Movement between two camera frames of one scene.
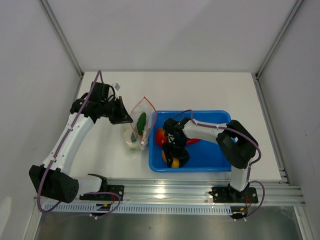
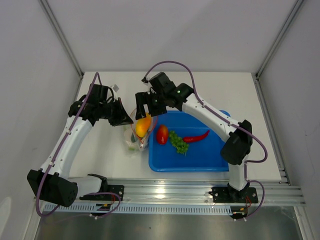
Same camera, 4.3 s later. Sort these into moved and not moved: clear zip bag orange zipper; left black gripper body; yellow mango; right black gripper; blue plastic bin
Moved: yellow mango; right black gripper
Not moved: blue plastic bin; left black gripper body; clear zip bag orange zipper
